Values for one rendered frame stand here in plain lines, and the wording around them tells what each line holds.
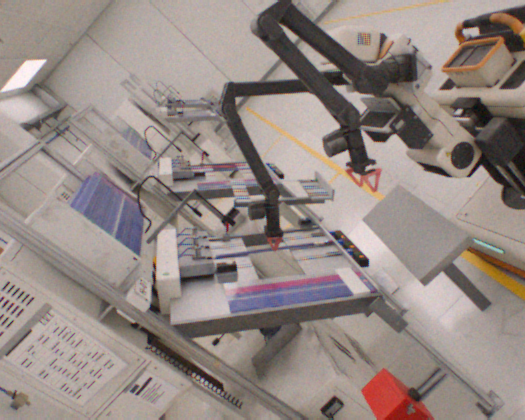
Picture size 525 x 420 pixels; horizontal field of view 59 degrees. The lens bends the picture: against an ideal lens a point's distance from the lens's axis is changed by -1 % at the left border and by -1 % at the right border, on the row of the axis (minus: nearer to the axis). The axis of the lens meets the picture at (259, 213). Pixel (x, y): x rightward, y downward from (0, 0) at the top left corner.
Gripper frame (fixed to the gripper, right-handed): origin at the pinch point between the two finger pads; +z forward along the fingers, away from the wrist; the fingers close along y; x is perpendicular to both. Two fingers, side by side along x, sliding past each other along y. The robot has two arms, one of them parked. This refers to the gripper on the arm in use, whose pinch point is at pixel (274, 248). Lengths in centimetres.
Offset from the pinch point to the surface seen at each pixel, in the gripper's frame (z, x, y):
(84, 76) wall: -54, -190, -758
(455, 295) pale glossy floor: 40, 90, -4
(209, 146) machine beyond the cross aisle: 39, 6, -451
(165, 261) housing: -7.6, -44.9, 15.9
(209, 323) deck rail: 1, -32, 49
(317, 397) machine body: 38, 3, 49
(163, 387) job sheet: 22, -49, 50
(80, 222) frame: -34, -67, 39
